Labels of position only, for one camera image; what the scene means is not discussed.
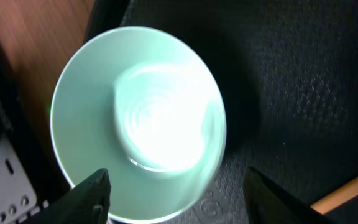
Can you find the black rail with green clips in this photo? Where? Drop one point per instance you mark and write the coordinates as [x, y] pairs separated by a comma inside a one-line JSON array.
[[28, 181]]

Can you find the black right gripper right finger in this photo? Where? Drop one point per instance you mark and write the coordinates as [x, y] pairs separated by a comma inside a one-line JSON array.
[[268, 203]]

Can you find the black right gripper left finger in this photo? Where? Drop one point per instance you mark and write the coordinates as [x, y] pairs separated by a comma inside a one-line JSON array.
[[87, 203]]

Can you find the mint green bowl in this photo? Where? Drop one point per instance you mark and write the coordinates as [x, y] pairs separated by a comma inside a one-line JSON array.
[[143, 105]]

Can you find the round black tray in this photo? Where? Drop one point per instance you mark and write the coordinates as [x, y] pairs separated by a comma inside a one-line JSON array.
[[288, 74]]

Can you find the wooden chopstick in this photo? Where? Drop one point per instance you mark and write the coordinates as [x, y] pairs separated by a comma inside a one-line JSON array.
[[337, 198]]

